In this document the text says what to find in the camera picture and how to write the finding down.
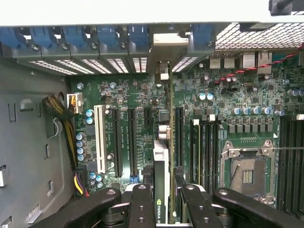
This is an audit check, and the RAM stick in slot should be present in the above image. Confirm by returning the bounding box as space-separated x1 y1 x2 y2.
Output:
190 119 202 189

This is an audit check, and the black RAM slot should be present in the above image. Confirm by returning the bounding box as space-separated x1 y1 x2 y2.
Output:
207 116 213 190
288 116 297 212
213 116 219 190
279 116 289 211
201 116 207 190
296 116 304 213

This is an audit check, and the CPU socket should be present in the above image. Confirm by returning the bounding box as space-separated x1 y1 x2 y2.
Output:
220 139 276 198

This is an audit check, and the long black expansion slot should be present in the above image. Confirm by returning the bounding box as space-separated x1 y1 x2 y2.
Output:
175 106 184 172
111 108 123 178
127 108 138 177

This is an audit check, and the white expansion slot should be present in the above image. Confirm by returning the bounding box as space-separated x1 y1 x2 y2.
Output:
94 104 106 174

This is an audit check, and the short black expansion slot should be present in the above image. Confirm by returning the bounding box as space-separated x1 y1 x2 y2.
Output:
143 106 153 128

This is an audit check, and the thin metal locking lever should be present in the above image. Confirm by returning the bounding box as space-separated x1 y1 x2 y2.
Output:
260 146 304 152

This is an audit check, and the green motherboard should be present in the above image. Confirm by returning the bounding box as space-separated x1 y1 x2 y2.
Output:
68 54 304 214

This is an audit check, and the white power connector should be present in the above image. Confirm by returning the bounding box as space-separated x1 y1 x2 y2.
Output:
66 92 84 115

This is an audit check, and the open black PC case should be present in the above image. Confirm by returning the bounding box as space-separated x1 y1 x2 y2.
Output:
0 0 304 228

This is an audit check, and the silver rear port block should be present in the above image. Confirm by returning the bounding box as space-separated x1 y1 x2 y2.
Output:
209 54 223 70
241 52 257 70
224 54 236 69
257 52 273 75

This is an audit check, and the blue expansion slot clip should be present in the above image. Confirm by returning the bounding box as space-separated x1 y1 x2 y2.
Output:
127 25 150 48
63 26 92 49
96 25 128 49
29 26 57 49
0 27 27 50
191 23 214 47

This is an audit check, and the coloured power wire bundle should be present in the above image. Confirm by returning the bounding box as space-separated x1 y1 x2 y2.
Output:
74 165 90 198

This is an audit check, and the black yellow braided power cable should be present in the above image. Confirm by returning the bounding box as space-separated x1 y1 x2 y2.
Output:
42 94 79 172

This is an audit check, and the red black twisted wire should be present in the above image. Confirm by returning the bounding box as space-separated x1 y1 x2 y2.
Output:
214 46 304 84

